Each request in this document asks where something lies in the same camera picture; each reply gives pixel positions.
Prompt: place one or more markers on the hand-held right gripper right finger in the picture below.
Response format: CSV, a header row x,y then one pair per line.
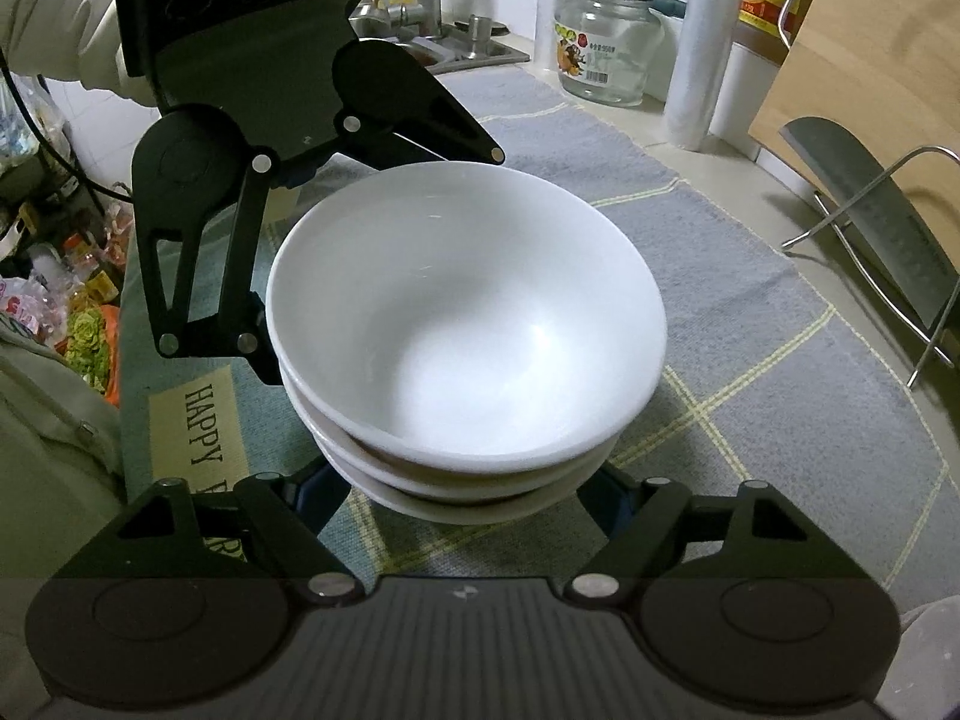
x,y
604,502

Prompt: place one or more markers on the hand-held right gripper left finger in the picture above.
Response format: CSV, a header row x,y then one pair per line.
x,y
319,499

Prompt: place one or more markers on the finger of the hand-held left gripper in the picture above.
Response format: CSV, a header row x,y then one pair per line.
x,y
457,131
247,262

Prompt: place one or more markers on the large white floral bowl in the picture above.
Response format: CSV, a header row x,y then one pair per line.
x,y
465,514

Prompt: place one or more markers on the medium white floral bowl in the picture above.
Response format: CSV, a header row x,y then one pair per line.
x,y
465,481

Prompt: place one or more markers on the small white floral bowl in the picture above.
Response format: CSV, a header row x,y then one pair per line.
x,y
465,315

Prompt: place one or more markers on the person's left forearm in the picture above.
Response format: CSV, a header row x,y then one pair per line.
x,y
52,7

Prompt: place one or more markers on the stainless steel sink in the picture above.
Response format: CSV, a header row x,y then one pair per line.
x,y
510,52

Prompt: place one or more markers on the metal sink fitting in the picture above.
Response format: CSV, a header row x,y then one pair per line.
x,y
480,34

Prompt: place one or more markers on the glass jar green lid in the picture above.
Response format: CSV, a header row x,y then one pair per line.
x,y
607,52

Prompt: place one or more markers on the grey plaid mat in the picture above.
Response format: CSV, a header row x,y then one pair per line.
x,y
735,390

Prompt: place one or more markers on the bag of green vegetables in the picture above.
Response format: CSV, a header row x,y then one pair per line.
x,y
86,337

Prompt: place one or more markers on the pile of colourful plastic bags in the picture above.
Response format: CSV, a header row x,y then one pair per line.
x,y
37,285

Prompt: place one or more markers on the person's beige jacket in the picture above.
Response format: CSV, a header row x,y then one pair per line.
x,y
45,465

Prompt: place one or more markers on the steel cleaver knife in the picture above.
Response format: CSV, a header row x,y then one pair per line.
x,y
885,240

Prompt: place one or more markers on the bamboo cutting board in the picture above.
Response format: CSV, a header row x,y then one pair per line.
x,y
885,75

